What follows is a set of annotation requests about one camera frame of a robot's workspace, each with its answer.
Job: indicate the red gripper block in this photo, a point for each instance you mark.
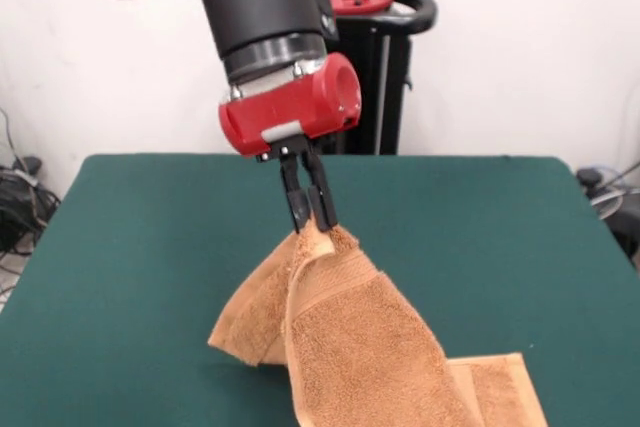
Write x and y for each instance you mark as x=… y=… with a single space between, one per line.
x=290 y=107

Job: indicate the tan terry towel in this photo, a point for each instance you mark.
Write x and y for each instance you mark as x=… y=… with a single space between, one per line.
x=360 y=337

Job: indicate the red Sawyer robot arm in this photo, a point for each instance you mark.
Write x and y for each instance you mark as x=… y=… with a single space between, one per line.
x=260 y=7

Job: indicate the dark green table cloth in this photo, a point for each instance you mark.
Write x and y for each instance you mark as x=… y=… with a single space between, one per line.
x=125 y=272

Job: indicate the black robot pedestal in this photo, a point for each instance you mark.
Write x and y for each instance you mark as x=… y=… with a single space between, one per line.
x=370 y=87

